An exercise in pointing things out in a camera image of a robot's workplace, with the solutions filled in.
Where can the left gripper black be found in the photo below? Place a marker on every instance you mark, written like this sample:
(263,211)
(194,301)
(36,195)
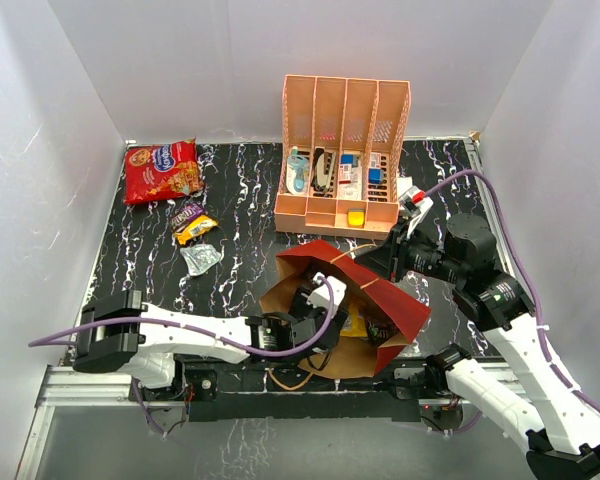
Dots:
(300,303)

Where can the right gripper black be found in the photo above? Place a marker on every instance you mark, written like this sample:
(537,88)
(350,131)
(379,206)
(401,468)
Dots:
(389,260)

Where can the red paper bag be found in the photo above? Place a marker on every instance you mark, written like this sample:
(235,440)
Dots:
(382,303)

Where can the silver foil snack packet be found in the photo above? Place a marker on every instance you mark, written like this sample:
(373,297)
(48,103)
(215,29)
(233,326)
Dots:
(200,258)

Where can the yellow snack packet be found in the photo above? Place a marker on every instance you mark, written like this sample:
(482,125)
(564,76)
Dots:
(195,229)
(355,323)

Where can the purple brown candy packet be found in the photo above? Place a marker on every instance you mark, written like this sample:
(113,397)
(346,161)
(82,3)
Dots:
(185,215)

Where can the red cookie snack bag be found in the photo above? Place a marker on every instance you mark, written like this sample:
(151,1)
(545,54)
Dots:
(162,172)

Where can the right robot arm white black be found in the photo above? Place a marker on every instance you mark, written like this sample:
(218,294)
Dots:
(555,430)

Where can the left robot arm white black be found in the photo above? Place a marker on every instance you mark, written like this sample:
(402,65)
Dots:
(124,333)

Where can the yellow sticky notes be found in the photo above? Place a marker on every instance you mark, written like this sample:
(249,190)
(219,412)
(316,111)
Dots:
(356,218)

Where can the white box beside organizer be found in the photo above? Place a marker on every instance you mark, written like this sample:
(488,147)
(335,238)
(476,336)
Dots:
(403,184)

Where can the blue eraser block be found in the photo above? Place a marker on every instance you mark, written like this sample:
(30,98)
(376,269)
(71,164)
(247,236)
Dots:
(375,176)

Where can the white red card box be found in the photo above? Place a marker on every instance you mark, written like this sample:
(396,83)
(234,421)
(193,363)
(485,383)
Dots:
(350,170)

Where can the black stapler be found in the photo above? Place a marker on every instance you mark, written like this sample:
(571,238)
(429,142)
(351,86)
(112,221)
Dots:
(323,170)

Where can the blue tape dispenser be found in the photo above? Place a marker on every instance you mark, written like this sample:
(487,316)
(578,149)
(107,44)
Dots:
(297,172)

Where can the pink desk organizer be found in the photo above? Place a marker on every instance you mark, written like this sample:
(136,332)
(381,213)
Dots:
(346,115)

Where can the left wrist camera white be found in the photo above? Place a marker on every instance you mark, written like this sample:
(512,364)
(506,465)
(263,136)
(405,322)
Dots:
(328,293)

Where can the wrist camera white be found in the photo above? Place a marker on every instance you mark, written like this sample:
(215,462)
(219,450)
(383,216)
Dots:
(328,293)
(414,207)

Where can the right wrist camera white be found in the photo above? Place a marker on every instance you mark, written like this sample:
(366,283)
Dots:
(414,207)

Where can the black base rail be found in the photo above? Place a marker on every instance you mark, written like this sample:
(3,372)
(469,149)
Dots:
(209,391)

